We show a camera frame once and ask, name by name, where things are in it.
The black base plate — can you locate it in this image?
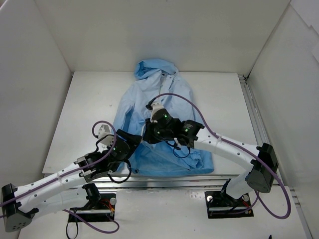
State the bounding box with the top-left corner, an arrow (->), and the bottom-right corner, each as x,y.
70,192 -> 116,223
204,191 -> 255,219

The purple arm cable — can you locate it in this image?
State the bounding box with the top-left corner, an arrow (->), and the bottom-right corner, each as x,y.
152,93 -> 292,220
0,121 -> 120,234

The light blue hooded jacket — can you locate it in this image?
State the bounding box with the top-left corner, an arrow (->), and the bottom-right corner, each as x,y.
113,59 -> 214,177

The aluminium front rail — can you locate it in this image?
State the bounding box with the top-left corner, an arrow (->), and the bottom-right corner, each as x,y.
62,174 -> 260,192

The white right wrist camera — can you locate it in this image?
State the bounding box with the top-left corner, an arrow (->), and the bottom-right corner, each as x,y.
146,101 -> 164,122

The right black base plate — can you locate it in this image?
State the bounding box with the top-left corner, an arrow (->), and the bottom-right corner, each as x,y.
204,191 -> 255,219

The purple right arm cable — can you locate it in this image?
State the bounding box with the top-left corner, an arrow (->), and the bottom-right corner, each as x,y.
152,93 -> 292,220

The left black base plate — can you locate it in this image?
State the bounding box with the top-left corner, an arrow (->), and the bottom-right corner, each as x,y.
70,192 -> 116,223

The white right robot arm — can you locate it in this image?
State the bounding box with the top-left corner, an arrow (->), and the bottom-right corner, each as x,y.
143,109 -> 278,205

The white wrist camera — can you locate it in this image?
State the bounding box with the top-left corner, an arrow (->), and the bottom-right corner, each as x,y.
146,101 -> 164,122
98,124 -> 114,149

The aluminium side rail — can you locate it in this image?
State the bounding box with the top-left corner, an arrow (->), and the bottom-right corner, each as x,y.
238,74 -> 314,239

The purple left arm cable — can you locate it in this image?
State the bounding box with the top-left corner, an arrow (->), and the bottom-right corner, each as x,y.
0,121 -> 120,234

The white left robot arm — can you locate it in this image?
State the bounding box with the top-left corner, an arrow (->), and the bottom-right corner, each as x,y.
0,129 -> 142,233

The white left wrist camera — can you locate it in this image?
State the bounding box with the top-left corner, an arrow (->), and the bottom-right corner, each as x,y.
98,124 -> 114,149

